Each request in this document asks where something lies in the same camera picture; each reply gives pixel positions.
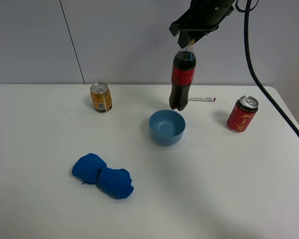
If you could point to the blue rolled cloth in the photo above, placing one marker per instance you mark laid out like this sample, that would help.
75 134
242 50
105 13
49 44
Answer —
91 169

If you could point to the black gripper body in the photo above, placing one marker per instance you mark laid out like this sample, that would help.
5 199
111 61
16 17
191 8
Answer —
205 15

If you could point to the blue bowl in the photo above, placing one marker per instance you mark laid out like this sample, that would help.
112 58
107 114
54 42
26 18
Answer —
166 127

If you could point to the red drink can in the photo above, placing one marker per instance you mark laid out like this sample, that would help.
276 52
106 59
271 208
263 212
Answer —
242 113

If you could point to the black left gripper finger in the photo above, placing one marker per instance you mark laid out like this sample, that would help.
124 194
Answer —
186 37

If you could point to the gold drink can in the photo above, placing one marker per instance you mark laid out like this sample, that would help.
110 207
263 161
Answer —
101 97

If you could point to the cola bottle red label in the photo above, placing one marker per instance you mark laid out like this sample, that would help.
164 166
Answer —
183 69

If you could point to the red capped white marker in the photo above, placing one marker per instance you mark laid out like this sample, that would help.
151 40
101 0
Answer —
202 99

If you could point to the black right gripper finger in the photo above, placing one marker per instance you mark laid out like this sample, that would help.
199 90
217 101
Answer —
179 27

